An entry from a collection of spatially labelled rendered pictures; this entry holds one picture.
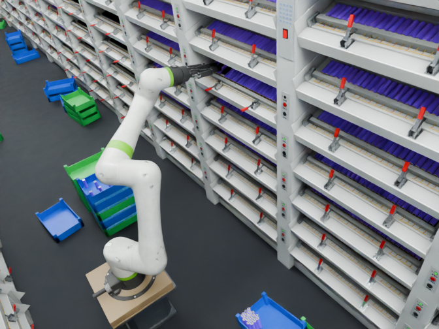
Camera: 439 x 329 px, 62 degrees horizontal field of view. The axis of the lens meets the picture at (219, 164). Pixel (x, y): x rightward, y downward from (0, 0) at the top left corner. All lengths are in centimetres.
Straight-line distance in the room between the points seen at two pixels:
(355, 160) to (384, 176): 12
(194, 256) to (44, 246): 102
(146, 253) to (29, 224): 147
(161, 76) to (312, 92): 68
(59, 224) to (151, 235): 134
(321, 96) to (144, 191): 76
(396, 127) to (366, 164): 21
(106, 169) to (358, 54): 101
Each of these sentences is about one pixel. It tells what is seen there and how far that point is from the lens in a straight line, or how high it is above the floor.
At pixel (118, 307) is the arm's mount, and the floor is 33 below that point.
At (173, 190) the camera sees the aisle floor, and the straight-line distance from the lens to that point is 274.
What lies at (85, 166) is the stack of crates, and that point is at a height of 24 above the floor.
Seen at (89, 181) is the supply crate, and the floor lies 34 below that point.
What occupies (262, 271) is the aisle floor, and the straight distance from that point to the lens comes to 223.
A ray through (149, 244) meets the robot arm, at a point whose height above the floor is 65.
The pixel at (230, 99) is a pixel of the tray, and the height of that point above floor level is 96.
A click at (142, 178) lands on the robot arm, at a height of 93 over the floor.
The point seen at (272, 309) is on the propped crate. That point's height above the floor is 2.
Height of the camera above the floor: 187
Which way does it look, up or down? 40 degrees down
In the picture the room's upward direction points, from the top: 8 degrees counter-clockwise
